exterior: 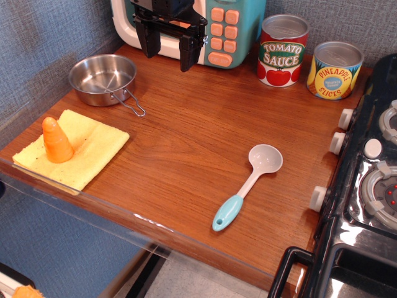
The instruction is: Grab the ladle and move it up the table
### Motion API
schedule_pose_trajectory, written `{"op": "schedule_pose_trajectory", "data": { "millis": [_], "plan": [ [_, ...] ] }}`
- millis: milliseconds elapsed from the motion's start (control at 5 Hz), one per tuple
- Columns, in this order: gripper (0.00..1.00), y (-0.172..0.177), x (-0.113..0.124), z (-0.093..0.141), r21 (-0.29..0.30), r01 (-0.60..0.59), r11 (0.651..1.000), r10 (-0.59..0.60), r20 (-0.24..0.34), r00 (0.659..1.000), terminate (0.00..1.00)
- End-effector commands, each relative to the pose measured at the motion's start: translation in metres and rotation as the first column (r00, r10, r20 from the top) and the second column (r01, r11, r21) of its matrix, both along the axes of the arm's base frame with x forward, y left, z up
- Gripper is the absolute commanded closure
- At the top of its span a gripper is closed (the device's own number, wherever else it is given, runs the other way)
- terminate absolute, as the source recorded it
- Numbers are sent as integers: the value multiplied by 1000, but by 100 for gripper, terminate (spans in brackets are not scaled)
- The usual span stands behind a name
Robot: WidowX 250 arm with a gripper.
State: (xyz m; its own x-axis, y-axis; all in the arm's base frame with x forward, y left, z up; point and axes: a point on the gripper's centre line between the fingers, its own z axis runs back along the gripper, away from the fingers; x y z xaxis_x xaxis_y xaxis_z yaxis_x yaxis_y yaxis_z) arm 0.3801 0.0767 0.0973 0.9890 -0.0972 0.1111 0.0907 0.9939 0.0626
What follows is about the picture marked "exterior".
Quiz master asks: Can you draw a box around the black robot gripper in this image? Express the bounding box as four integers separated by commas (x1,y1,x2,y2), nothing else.
131,1,208,72

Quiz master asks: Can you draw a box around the grey ladle with teal handle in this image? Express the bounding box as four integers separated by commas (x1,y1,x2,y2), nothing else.
212,144,283,232

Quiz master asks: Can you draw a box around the teal toy microwave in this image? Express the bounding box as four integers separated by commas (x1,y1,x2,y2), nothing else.
110,0,266,69

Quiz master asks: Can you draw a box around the small steel pan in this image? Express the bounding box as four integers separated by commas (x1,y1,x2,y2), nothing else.
68,54,146,117

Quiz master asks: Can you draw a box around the tomato sauce can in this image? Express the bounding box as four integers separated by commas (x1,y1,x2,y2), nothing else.
257,14,310,88

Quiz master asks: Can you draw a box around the yellow cloth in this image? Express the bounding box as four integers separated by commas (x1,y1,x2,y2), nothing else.
12,109,130,195

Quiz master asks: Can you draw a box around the orange toy carrot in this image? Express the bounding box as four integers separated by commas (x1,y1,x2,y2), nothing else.
42,117,74,163

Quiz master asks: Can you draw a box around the pineapple slices can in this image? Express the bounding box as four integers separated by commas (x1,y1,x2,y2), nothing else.
306,41,364,100

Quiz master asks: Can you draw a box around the white stove knob upper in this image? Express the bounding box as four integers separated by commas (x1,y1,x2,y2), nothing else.
338,109,354,131

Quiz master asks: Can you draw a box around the white stove knob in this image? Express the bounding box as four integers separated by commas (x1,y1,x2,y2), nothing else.
338,109,354,131
309,186,328,212
329,132,346,155

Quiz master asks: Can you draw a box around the white stove knob middle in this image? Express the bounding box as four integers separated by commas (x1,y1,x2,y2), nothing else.
329,132,346,155

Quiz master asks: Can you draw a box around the white stove knob lower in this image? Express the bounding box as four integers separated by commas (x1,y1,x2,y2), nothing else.
309,186,328,212

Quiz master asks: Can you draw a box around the clear acrylic table guard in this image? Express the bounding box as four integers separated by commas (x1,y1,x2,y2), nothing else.
1,161,273,297

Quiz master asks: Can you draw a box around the black toy stove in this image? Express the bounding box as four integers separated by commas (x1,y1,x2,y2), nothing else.
269,54,396,297

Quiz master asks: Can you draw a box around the orange object bottom left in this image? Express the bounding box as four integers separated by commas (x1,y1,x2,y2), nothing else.
12,285,44,298

